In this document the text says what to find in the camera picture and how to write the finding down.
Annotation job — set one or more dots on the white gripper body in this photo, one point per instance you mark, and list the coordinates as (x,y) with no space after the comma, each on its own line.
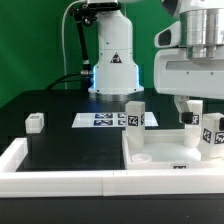
(175,74)

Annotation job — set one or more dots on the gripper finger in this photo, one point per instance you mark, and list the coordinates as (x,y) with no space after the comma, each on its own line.
(185,114)

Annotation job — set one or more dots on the white square tabletop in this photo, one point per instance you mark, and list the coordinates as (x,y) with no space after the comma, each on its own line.
(164,149)

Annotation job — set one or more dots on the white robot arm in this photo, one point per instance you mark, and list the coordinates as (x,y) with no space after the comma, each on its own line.
(116,74)

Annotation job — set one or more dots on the white marker plate with tags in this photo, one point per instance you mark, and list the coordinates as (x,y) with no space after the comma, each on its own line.
(108,119)

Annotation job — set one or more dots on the white U-shaped fence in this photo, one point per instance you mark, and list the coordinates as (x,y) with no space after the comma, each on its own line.
(101,183)

